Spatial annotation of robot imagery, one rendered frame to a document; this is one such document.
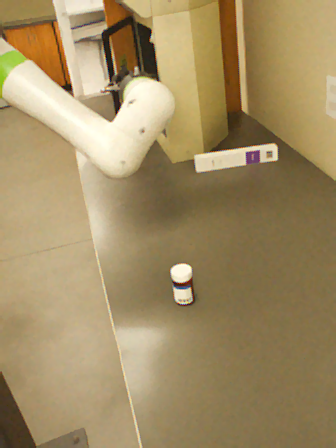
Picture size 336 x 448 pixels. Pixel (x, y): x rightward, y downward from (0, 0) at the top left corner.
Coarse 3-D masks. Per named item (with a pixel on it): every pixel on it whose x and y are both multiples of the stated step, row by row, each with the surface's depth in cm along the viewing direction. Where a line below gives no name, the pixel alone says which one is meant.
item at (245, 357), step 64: (256, 128) 167; (128, 192) 137; (192, 192) 132; (256, 192) 127; (320, 192) 123; (128, 256) 109; (192, 256) 106; (256, 256) 103; (320, 256) 100; (128, 320) 91; (192, 320) 88; (256, 320) 86; (320, 320) 83; (128, 384) 77; (192, 384) 75; (256, 384) 73; (320, 384) 72
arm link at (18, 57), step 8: (0, 40) 103; (0, 48) 101; (8, 48) 102; (0, 56) 100; (8, 56) 101; (16, 56) 102; (0, 64) 100; (8, 64) 100; (16, 64) 100; (0, 72) 100; (8, 72) 100; (0, 80) 100; (0, 88) 101; (0, 96) 104
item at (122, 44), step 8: (128, 16) 149; (104, 32) 128; (120, 32) 141; (128, 32) 149; (112, 40) 135; (120, 40) 141; (128, 40) 149; (104, 48) 130; (112, 48) 135; (120, 48) 141; (128, 48) 149; (112, 56) 135; (120, 56) 142; (128, 56) 149; (136, 56) 157; (120, 64) 142; (128, 64) 149; (136, 64) 158; (112, 96) 138; (120, 96) 142
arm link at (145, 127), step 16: (144, 80) 98; (128, 96) 95; (144, 96) 92; (160, 96) 93; (128, 112) 94; (144, 112) 93; (160, 112) 93; (128, 128) 95; (144, 128) 95; (160, 128) 96
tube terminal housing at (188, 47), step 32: (160, 0) 124; (192, 0) 127; (160, 32) 128; (192, 32) 130; (160, 64) 132; (192, 64) 135; (192, 96) 140; (224, 96) 157; (192, 128) 145; (224, 128) 161
